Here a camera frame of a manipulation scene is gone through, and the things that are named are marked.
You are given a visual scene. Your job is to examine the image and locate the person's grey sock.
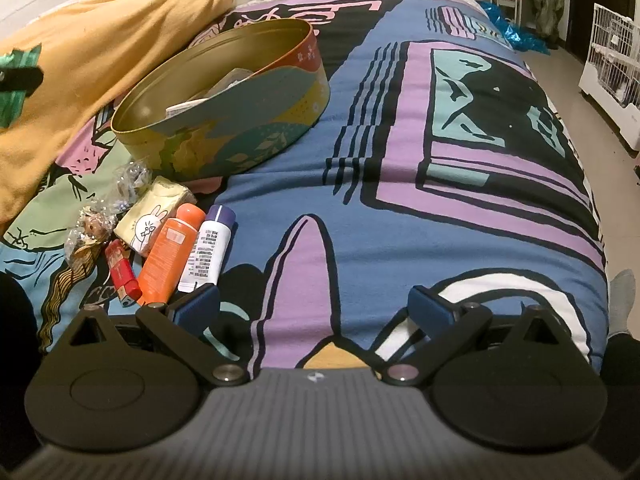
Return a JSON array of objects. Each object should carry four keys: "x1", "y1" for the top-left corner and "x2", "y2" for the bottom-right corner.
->
[{"x1": 607, "y1": 269, "x2": 640, "y2": 335}]

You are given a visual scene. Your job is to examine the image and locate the red lighter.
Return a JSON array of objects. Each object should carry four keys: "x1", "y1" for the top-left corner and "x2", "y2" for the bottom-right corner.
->
[{"x1": 104, "y1": 239, "x2": 141, "y2": 308}]

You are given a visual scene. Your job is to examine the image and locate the yellow rabbit tissue packet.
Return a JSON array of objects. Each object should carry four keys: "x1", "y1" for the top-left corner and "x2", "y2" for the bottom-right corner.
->
[{"x1": 114, "y1": 176, "x2": 198, "y2": 253}]

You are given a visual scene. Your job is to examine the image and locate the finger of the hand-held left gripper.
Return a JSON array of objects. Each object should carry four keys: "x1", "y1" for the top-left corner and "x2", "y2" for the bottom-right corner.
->
[{"x1": 0, "y1": 66, "x2": 44, "y2": 97}]

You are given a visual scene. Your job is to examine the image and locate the round gold tin container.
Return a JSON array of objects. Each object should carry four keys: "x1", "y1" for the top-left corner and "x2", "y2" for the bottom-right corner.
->
[{"x1": 110, "y1": 17, "x2": 331, "y2": 183}]

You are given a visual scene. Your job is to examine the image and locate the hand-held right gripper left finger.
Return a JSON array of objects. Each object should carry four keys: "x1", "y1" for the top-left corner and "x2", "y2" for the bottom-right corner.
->
[{"x1": 47, "y1": 282, "x2": 251, "y2": 388}]

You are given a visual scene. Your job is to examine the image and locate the printed cartoon bedspread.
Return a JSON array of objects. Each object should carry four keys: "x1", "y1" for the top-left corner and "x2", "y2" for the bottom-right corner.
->
[{"x1": 0, "y1": 0, "x2": 608, "y2": 376}]

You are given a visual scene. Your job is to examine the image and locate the clear candies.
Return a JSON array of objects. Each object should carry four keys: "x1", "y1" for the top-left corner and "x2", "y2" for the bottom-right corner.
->
[{"x1": 64, "y1": 204, "x2": 121, "y2": 265}]

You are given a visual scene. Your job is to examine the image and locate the green foil sachet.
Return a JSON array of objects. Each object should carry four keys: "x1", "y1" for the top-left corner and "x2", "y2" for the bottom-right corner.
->
[{"x1": 0, "y1": 44, "x2": 43, "y2": 128}]

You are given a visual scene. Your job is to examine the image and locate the white tube with purple cap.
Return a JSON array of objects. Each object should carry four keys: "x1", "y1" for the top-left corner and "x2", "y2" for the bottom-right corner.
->
[{"x1": 177, "y1": 205, "x2": 237, "y2": 295}]

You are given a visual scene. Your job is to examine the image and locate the person's dark trouser leg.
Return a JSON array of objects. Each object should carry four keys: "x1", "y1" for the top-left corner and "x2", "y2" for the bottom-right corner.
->
[{"x1": 597, "y1": 330, "x2": 640, "y2": 406}]

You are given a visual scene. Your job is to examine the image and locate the white wire pet cage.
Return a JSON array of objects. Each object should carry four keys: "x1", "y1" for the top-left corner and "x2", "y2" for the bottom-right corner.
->
[{"x1": 579, "y1": 2, "x2": 640, "y2": 151}]

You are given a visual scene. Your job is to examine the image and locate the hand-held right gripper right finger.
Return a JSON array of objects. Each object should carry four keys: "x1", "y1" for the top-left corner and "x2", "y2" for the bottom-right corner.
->
[{"x1": 382, "y1": 284, "x2": 577, "y2": 388}]

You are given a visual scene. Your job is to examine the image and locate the dark door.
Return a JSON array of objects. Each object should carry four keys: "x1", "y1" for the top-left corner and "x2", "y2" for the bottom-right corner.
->
[{"x1": 565, "y1": 0, "x2": 640, "y2": 61}]

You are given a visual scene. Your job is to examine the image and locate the yellow fleece blanket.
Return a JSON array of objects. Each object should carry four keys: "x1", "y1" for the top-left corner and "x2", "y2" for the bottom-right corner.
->
[{"x1": 0, "y1": 0, "x2": 238, "y2": 233}]

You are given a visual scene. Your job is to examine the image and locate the blue plastic bag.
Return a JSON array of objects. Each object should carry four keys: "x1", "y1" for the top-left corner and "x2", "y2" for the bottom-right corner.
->
[{"x1": 480, "y1": 0, "x2": 551, "y2": 56}]

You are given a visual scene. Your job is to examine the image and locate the clear cellophane trinket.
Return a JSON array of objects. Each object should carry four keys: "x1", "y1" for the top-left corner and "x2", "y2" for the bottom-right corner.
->
[{"x1": 112, "y1": 157, "x2": 153, "y2": 211}]

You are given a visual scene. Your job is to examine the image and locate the clear bag of white lace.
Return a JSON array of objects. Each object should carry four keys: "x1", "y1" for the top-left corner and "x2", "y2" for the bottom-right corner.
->
[{"x1": 202, "y1": 67, "x2": 263, "y2": 98}]

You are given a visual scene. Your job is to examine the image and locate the orange tube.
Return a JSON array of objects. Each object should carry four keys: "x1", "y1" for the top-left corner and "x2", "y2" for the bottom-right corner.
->
[{"x1": 136, "y1": 203, "x2": 207, "y2": 307}]

